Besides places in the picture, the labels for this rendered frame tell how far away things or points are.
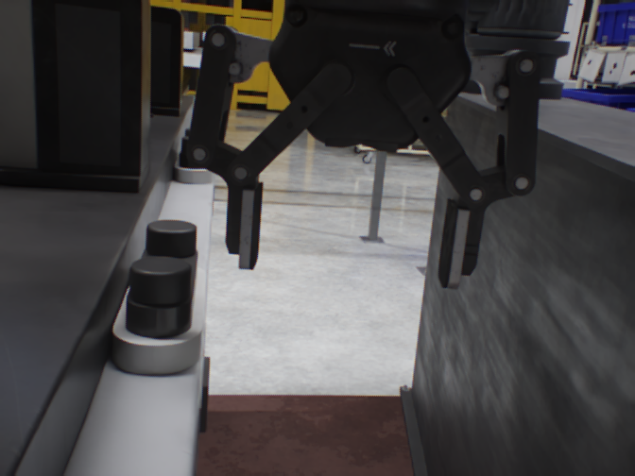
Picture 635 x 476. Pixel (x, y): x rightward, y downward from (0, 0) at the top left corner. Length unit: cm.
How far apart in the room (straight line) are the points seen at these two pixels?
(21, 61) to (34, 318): 26
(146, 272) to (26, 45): 23
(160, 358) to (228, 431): 161
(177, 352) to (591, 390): 57
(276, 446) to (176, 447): 160
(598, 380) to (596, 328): 5
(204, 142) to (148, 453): 13
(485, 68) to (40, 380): 21
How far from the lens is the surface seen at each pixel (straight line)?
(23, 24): 52
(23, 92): 52
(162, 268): 33
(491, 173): 32
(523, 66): 31
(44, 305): 30
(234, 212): 32
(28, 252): 37
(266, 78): 1032
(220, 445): 188
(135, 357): 33
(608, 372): 79
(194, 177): 74
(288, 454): 185
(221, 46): 30
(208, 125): 31
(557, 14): 180
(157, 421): 30
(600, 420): 81
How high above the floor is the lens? 99
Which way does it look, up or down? 14 degrees down
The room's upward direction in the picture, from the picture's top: 5 degrees clockwise
